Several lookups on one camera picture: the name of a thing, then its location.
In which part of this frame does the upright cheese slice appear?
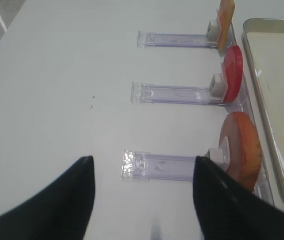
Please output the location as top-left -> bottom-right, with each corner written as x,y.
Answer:
218,0 -> 235,52

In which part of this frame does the white pusher block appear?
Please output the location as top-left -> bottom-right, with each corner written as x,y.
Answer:
209,73 -> 228,101
205,148 -> 230,171
206,18 -> 221,44

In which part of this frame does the white metal tray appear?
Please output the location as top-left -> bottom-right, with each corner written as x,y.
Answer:
242,18 -> 284,199

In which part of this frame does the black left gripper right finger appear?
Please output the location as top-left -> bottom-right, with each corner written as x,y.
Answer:
193,156 -> 284,240

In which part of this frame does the white pusher block near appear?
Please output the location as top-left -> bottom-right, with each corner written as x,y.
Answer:
205,148 -> 230,171

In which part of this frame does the red tomato slice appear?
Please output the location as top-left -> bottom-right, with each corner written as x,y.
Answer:
223,45 -> 243,103

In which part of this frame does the clear acrylic left rack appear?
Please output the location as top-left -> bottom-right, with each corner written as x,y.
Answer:
120,23 -> 275,207

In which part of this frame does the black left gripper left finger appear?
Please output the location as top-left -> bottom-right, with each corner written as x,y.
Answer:
0,156 -> 95,240

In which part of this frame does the white pusher block middle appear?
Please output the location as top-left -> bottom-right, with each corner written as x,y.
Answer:
209,73 -> 228,101

